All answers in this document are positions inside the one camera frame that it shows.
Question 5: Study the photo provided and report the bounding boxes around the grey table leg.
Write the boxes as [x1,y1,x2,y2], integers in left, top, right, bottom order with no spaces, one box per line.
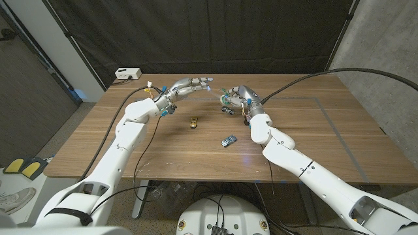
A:
[298,182,319,225]

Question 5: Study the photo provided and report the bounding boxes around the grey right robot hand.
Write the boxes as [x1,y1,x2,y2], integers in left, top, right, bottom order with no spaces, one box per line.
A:
[220,85,266,119]

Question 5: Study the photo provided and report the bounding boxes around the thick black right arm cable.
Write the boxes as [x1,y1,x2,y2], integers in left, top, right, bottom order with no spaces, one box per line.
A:
[260,67,418,105]

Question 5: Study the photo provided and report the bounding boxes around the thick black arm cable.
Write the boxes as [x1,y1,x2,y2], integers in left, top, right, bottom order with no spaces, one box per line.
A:
[260,67,418,105]
[77,85,163,183]

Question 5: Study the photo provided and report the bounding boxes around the silver blue toy car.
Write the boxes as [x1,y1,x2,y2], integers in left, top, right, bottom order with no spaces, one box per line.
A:
[221,134,238,148]

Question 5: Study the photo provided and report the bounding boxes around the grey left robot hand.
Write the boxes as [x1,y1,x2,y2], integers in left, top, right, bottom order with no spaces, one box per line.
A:
[153,76,214,117]

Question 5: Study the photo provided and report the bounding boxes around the black backdrop curtain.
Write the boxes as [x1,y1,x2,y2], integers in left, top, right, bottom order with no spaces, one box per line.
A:
[42,0,360,89]

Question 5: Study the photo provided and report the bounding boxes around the white table leg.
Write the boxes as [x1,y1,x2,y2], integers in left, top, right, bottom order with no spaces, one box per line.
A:
[132,180,150,219]

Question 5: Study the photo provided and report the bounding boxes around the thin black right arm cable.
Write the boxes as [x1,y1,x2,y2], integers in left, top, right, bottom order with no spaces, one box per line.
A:
[260,143,360,234]

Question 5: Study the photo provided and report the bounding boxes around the clear plastic bag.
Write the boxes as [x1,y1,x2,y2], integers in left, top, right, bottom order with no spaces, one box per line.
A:
[150,181,197,210]

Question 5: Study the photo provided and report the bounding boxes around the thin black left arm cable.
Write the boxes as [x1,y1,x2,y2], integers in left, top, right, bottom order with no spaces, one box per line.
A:
[89,114,164,216]

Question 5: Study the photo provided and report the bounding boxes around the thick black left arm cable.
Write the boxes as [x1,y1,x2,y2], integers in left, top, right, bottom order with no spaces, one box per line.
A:
[77,85,163,183]

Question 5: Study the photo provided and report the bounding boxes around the grey sneaker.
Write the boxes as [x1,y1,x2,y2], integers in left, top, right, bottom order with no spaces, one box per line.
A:
[0,187,37,218]

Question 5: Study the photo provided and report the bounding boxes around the white power socket box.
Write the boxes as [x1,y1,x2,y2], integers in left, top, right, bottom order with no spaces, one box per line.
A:
[114,67,142,80]

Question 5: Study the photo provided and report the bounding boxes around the black socket box cable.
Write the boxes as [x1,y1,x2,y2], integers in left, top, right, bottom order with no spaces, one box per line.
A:
[110,76,133,86]

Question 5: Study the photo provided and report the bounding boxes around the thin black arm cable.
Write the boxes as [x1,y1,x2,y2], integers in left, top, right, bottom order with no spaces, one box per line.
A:
[260,143,360,234]
[89,114,164,216]

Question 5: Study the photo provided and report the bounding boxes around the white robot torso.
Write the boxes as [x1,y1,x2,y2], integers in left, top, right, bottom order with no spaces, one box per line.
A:
[176,195,271,235]

